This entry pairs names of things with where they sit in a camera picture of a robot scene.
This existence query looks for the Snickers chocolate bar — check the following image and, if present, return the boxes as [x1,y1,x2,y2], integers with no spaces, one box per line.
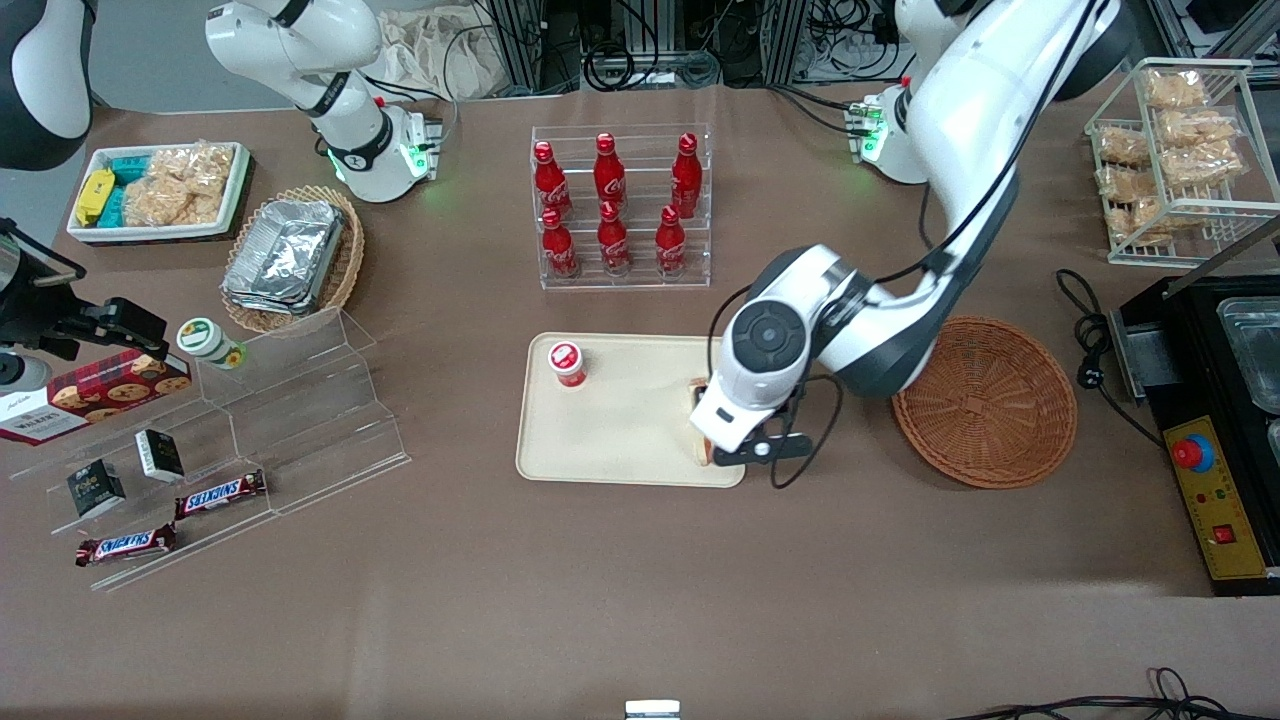
[75,523,178,568]
[175,470,268,521]

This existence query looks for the black heating machine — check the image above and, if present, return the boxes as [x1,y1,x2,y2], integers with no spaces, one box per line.
[1108,215,1280,598]

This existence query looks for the white wire basket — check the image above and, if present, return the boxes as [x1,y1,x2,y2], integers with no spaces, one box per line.
[1085,57,1280,269]

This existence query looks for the black box with gold print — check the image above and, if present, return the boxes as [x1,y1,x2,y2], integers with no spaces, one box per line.
[67,460,128,519]

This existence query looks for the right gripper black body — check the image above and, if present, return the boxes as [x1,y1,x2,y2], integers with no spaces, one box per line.
[0,225,96,363]

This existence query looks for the white rectangular snack tray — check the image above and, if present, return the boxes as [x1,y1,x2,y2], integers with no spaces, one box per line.
[66,141,252,245]

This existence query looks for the yellow snack packet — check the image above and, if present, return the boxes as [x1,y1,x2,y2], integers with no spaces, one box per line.
[76,168,117,227]

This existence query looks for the fried snack pack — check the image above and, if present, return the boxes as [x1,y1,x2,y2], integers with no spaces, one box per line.
[1158,108,1241,151]
[1143,68,1209,109]
[1097,125,1151,166]
[1110,198,1173,247]
[1165,145,1247,191]
[1097,165,1151,204]

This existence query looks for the black power cable with plug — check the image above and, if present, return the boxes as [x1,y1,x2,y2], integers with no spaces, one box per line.
[1056,268,1167,448]

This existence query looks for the round wicker basket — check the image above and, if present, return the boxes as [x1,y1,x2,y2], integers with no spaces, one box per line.
[892,316,1079,490]

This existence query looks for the yellow control panel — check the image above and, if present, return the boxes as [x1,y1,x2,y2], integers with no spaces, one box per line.
[1163,415,1270,582]

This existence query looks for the clear acrylic stepped shelf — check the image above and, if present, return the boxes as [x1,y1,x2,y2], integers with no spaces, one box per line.
[195,305,411,516]
[10,360,281,593]

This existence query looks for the black box with white side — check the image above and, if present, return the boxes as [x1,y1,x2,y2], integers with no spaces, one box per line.
[135,430,186,483]

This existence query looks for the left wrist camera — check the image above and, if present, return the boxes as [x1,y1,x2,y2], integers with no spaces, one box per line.
[713,430,813,468]

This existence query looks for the foil food container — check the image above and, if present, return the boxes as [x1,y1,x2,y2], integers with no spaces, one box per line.
[222,198,347,306]
[224,285,323,318]

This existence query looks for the red Coca-Cola bottle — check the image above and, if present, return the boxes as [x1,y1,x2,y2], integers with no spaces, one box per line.
[533,141,573,221]
[670,133,703,216]
[593,133,627,213]
[541,207,580,281]
[597,200,632,277]
[655,205,688,278]

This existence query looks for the white green yogurt bottle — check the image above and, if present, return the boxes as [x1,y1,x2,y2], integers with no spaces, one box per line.
[177,318,247,371]

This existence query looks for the black floor cables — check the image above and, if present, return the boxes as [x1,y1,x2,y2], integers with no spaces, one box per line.
[945,667,1280,720]

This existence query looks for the aluminium equipment frame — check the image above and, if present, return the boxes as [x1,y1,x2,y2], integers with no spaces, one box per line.
[478,0,903,93]

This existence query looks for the clear acrylic bottle rack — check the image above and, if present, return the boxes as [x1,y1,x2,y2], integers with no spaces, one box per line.
[530,124,714,292]

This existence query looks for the rice cracker bag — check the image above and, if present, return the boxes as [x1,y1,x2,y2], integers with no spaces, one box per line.
[123,178,223,228]
[150,143,238,196]

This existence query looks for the oval wicker basket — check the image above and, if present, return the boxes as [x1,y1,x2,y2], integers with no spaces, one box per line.
[220,185,366,336]

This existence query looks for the cream plastic tray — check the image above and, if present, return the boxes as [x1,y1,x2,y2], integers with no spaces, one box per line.
[515,333,746,489]

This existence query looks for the sandwich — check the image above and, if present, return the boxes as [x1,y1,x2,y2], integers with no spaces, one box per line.
[690,400,719,468]

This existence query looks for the red tartan Walkers cookie box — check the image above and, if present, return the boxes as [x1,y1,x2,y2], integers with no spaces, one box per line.
[0,350,193,446]

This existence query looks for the metal pan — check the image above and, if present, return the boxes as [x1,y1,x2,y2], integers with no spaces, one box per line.
[1217,297,1280,413]

